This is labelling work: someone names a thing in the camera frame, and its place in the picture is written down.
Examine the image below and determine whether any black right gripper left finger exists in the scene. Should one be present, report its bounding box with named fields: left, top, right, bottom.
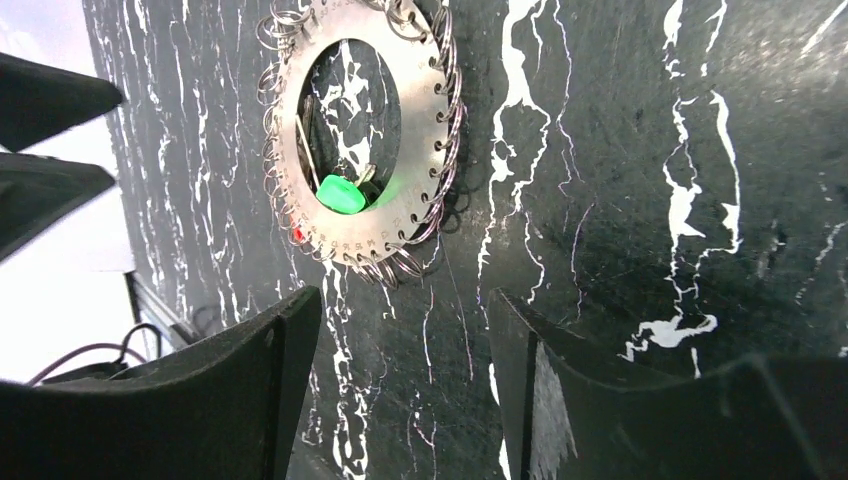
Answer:
left=1, top=286, right=322, bottom=479

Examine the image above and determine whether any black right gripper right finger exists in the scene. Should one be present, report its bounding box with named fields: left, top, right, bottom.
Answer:
left=488, top=289, right=847, bottom=479

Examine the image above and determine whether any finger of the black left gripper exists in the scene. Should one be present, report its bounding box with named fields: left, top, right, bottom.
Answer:
left=1, top=152, right=115, bottom=260
left=1, top=53, right=124, bottom=152

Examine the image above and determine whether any round metal key organizer disc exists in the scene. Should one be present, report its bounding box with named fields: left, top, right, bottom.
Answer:
left=256, top=1, right=465, bottom=288

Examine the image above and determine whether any green tagged key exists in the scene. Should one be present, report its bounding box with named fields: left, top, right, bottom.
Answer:
left=316, top=164, right=376, bottom=215

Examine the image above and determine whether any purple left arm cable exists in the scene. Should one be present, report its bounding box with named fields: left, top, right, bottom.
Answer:
left=26, top=323, right=164, bottom=387

